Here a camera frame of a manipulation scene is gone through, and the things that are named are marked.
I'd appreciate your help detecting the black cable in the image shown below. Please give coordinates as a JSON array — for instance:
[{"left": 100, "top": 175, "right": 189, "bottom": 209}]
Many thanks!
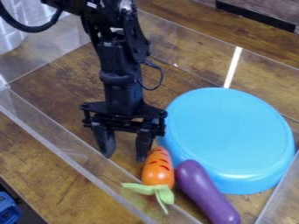
[{"left": 0, "top": 0, "right": 64, "bottom": 34}]

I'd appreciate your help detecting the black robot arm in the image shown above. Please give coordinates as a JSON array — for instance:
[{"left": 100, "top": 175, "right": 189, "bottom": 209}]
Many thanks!
[{"left": 42, "top": 0, "right": 167, "bottom": 162}]

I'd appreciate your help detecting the orange toy carrot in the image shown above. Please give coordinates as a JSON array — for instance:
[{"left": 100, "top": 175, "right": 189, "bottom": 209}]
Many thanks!
[{"left": 122, "top": 147, "right": 175, "bottom": 214}]

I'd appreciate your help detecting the white curtain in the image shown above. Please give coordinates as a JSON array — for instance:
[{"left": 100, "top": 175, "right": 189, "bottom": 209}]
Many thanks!
[{"left": 0, "top": 0, "right": 56, "bottom": 55}]

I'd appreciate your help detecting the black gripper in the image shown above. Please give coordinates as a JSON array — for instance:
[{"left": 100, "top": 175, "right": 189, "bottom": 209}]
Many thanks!
[{"left": 79, "top": 101, "right": 167, "bottom": 162}]

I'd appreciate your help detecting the dark baseboard strip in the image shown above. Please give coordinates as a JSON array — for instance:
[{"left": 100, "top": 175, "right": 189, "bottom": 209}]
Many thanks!
[{"left": 215, "top": 0, "right": 295, "bottom": 33}]

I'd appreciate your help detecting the blue round plate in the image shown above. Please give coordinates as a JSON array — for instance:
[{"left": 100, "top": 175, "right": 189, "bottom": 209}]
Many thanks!
[{"left": 158, "top": 87, "right": 295, "bottom": 194}]

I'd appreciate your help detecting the purple toy eggplant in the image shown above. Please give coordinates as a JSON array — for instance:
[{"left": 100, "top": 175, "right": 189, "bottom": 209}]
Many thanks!
[{"left": 175, "top": 160, "right": 241, "bottom": 224}]

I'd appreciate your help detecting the blue object at corner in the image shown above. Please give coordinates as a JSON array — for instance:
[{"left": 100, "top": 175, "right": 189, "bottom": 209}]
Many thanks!
[{"left": 0, "top": 192, "right": 22, "bottom": 224}]

